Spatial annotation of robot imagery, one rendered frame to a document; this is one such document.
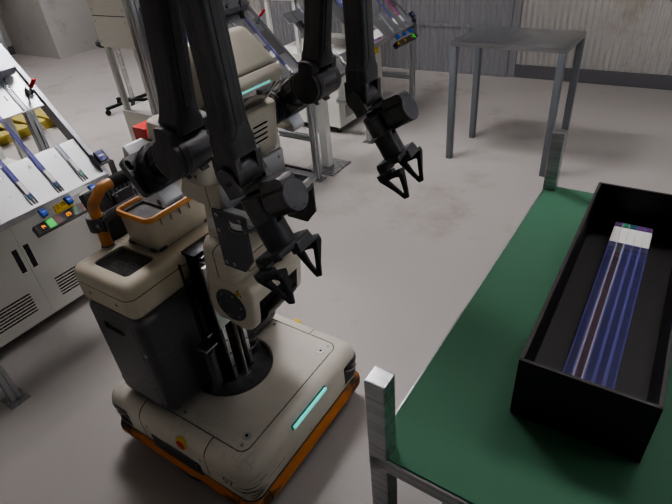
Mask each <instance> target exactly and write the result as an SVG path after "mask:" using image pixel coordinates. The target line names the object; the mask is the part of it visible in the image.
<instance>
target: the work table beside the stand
mask: <svg viewBox="0 0 672 504"><path fill-rule="evenodd" d="M586 34H587V31H576V30H556V29H536V28H516V27H496V26H477V27H476V28H474V29H472V30H470V31H468V32H467V33H465V34H463V35H461V36H459V37H458V38H456V39H454V40H452V41H451V50H450V72H449V94H448V116H447V138H446V158H449V159H451V158H452V157H453V146H454V127H455V109H456V90H457V72H458V53H459V47H471V48H475V56H474V70H473V84H472V98H471V112H470V126H469V138H474V137H475V136H476V123H477V111H478V98H479V86H480V73H481V60H482V48H485V49H498V50H512V51H526V52H539V53H553V54H558V60H557V66H556V72H555V78H554V84H553V91H552V97H551V103H550V109H549V115H548V122H547V128H546V134H545V140H544V146H543V153H542V159H541V165H540V171H539V176H541V177H545V171H546V165H547V159H548V153H549V147H550V141H551V135H552V132H553V131H554V129H555V123H556V117H557V112H558V106H559V100H560V94H561V88H562V82H563V77H564V71H565V65H566V59H567V53H568V52H569V51H570V50H571V49H572V48H573V47H574V46H575V45H576V50H575V55H574V61H573V66H572V72H571V77H570V83H569V89H568V94H567V100H566V105H565V111H564V117H563V122H562V128H561V129H563V130H567V131H568V130H569V124H570V119H571V114H572V108H573V103H574V98H575V92H576V87H577V82H578V76H579V71H580V66H581V61H582V55H583V50H584V45H585V39H586Z"/></svg>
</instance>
